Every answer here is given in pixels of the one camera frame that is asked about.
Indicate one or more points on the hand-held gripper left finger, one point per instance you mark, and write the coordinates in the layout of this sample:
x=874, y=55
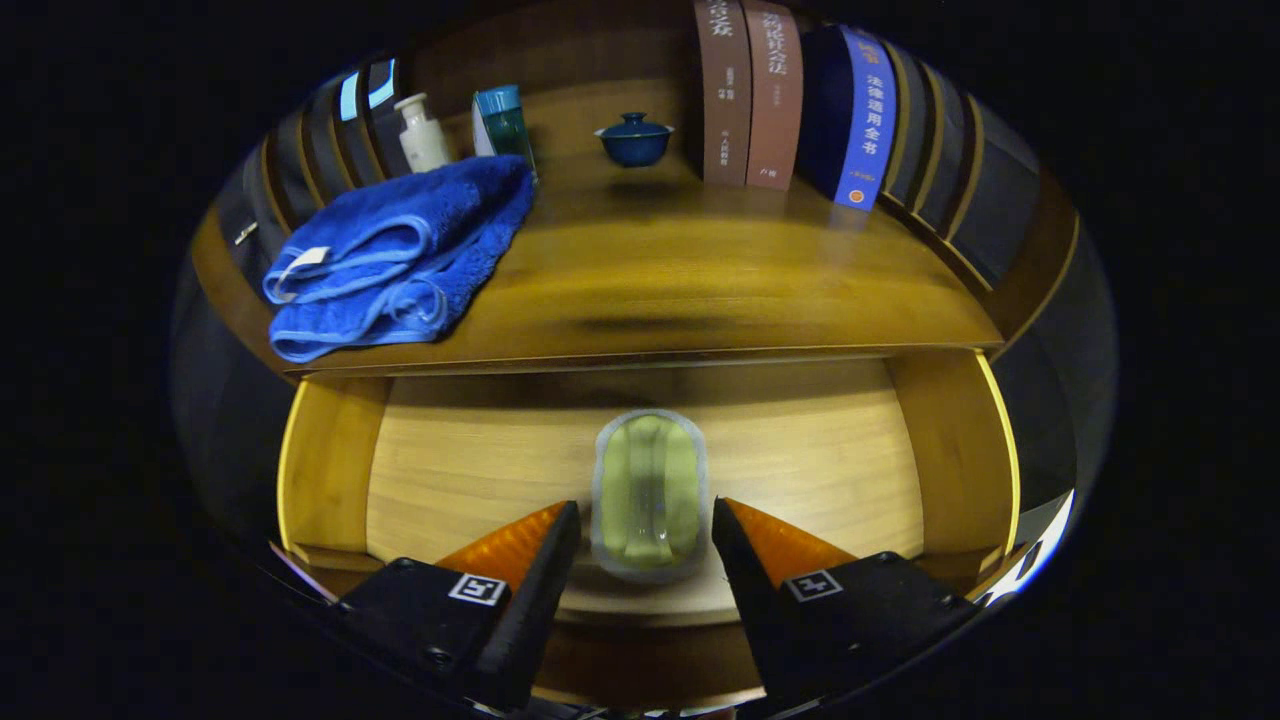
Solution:
x=540, y=620

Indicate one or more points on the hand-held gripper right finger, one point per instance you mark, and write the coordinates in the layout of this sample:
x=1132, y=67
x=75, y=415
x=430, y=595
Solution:
x=750, y=610

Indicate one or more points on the green item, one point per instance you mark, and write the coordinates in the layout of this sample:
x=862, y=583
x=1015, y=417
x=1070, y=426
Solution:
x=650, y=490

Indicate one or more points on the wooden drawer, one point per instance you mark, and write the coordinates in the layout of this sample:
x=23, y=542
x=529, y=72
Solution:
x=480, y=470

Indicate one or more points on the wooden countertop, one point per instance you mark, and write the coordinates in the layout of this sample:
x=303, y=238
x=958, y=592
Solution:
x=700, y=280

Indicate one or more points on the wooden cabinet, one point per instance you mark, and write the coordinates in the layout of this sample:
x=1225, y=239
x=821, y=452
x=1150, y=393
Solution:
x=560, y=40

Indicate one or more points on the blue folded towel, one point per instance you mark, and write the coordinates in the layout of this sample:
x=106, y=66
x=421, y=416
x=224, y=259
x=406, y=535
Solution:
x=400, y=250

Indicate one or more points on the blue lidded teacup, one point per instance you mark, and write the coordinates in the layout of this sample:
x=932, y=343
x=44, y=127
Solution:
x=635, y=145

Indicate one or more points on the white tube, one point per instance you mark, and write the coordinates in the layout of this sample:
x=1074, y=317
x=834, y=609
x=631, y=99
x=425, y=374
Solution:
x=478, y=140

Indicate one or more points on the white pump bottle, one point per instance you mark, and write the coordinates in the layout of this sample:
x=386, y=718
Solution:
x=425, y=140

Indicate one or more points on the teal bottle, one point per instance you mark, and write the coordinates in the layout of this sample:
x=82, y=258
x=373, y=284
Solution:
x=505, y=125

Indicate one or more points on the blue book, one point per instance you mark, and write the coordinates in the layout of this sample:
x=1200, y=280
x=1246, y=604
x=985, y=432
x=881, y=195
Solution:
x=865, y=120

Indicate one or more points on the dark brown book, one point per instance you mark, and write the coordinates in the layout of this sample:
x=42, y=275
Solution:
x=725, y=100

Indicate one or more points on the reddish brown book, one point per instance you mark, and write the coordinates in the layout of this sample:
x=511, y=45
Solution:
x=775, y=100

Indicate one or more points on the black backdrop cloth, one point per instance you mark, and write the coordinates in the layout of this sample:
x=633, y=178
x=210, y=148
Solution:
x=355, y=97

